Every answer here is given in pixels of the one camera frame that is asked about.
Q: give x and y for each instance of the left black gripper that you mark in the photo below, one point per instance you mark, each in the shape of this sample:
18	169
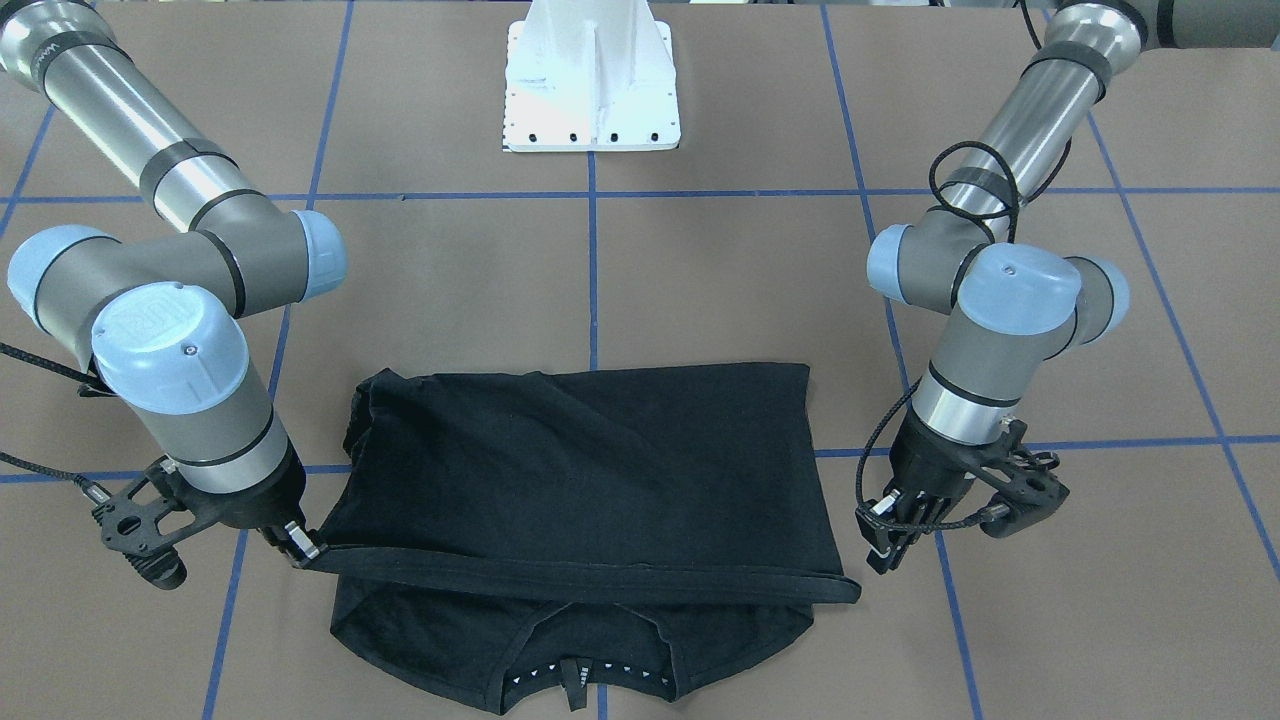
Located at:
928	466

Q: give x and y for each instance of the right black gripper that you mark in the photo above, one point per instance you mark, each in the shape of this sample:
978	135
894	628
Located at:
258	503

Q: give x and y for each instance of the black printed t-shirt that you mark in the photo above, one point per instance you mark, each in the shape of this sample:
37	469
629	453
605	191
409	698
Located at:
660	529

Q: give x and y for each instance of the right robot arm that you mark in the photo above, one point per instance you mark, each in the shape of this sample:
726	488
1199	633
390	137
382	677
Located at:
156	324

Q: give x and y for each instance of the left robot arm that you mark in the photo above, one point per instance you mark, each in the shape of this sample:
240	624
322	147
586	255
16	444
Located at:
1011	306

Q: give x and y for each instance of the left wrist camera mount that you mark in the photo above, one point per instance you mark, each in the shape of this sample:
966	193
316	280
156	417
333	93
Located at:
1027	489

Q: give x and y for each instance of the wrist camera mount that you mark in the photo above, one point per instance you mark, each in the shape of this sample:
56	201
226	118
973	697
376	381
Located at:
1027	489
146	521

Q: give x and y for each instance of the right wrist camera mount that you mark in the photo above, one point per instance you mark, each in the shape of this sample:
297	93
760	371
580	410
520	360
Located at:
146	521

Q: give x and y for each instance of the white central pedestal column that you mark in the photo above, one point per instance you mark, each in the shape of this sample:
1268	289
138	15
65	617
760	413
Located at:
590	76

